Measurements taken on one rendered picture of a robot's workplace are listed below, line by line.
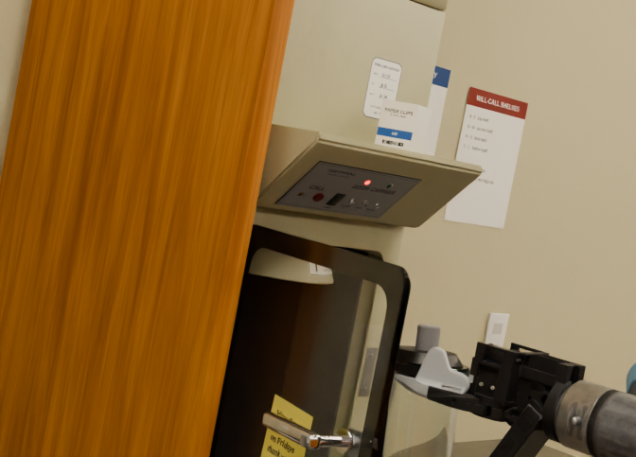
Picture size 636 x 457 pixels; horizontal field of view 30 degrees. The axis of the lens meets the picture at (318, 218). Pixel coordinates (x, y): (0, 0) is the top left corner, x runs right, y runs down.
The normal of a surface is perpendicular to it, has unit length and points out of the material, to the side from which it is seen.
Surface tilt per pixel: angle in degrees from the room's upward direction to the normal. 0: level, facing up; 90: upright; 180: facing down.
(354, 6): 90
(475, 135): 90
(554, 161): 90
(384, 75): 90
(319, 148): 135
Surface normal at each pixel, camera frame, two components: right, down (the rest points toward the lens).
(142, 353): -0.69, -0.09
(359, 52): 0.70, 0.17
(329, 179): 0.37, 0.81
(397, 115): -0.43, -0.04
